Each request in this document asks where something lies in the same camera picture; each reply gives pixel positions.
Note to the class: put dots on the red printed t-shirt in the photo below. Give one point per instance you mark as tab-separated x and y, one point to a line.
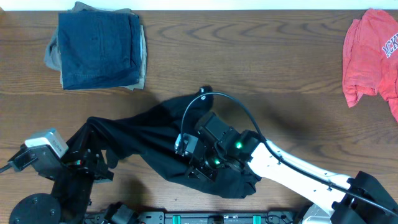
370	59

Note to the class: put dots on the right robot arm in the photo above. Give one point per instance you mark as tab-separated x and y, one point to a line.
336	198

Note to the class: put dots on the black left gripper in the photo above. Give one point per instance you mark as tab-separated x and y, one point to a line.
90	154

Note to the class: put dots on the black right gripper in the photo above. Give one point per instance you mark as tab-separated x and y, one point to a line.
193	162

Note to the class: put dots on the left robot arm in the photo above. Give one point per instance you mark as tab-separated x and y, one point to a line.
70	170

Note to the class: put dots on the black t-shirt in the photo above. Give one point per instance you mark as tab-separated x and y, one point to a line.
153	134

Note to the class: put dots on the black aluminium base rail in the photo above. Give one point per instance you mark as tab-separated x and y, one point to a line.
121	213

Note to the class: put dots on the folded navy blue trousers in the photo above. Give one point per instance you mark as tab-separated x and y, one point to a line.
99	49

